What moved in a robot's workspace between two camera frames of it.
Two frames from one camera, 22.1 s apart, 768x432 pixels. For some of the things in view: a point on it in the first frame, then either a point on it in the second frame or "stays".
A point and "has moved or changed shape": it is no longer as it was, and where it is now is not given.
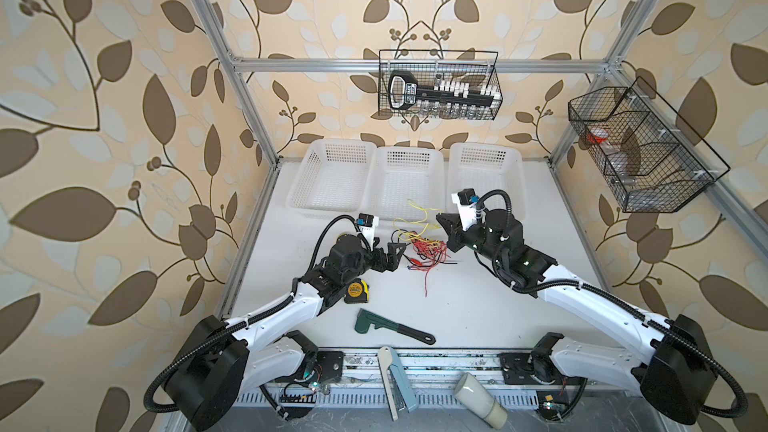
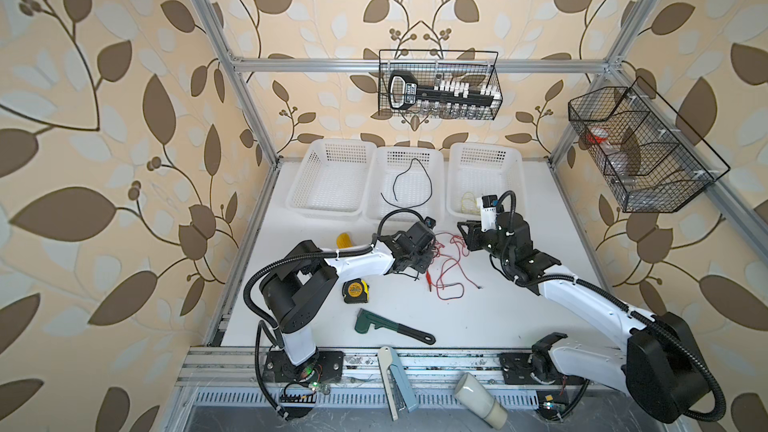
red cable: (434, 252) has moved or changed shape
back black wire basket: (440, 84) stays
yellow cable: (412, 221) to (461, 204)
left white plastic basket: (332, 176) stays
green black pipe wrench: (366, 320) stays
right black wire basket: (654, 161) stays
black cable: (415, 261) has moved or changed shape
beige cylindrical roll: (472, 394) stays
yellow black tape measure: (357, 292) stays
